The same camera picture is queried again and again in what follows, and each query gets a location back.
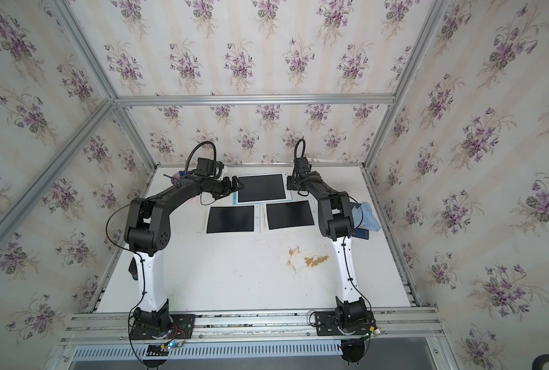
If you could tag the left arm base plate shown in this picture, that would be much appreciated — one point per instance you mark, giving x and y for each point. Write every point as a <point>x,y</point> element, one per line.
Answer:
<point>176,327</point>

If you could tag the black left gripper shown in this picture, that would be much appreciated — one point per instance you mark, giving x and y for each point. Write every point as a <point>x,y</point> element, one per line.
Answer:
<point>225,190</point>

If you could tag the blue framed drawing tablet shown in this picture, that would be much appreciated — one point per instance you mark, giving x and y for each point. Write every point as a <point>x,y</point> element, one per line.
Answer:
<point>262,188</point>

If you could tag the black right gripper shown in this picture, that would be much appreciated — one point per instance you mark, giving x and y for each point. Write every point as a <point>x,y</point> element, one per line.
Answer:
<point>289,183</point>

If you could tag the dark blue book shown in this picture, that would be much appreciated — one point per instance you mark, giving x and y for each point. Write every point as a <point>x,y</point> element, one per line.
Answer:
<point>361,233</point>

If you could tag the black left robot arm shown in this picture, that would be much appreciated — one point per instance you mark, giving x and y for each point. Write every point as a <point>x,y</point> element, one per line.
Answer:
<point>148,232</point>

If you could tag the small green circuit board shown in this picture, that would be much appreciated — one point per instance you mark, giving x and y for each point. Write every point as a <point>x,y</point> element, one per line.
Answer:
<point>163,350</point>

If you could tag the white framed tablet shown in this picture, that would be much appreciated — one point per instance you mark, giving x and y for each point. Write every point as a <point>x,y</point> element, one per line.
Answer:
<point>232,219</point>
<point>296,214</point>

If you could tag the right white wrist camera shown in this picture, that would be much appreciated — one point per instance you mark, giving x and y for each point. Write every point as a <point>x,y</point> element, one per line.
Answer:
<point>301,166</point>

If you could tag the light blue microfiber cloth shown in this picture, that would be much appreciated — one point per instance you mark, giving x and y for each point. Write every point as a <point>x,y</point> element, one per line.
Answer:
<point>364,218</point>

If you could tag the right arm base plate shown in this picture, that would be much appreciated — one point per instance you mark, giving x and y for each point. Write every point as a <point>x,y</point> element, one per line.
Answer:
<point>328,323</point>

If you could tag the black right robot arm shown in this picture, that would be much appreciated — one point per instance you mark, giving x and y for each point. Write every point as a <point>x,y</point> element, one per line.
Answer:
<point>336,223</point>

